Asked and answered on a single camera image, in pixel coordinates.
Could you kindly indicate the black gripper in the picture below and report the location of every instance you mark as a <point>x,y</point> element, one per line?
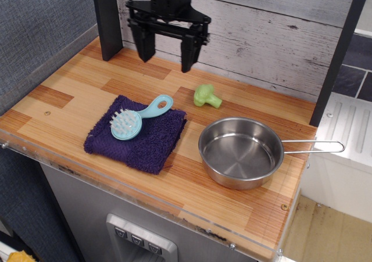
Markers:
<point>172,18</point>

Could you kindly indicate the green toy broccoli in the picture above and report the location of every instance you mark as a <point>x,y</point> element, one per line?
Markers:
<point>205,94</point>

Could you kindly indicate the stainless steel pan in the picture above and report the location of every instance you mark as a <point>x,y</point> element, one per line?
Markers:
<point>242,153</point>

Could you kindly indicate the light blue scrub brush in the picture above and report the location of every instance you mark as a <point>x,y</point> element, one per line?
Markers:
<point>126,124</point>

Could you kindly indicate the purple folded towel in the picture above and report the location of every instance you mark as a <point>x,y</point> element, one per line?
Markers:
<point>149,150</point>

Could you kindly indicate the clear acrylic edge guard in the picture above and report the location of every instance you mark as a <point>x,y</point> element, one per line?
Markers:
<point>182,194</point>

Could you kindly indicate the grey dispenser button panel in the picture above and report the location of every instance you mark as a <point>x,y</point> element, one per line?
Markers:
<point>134,243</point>

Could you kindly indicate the white toy sink counter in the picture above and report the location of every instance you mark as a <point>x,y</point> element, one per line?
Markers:
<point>338,174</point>

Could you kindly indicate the yellow object at corner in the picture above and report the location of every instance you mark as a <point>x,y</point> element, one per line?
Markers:
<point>20,257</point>

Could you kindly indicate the black vertical post left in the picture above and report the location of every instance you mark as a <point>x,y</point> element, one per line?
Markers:
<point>108,22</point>

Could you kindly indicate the black vertical post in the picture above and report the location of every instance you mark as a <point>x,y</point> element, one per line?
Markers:
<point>347,33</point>
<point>108,22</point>

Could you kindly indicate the black vertical post right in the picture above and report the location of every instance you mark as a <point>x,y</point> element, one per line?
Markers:
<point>347,33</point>

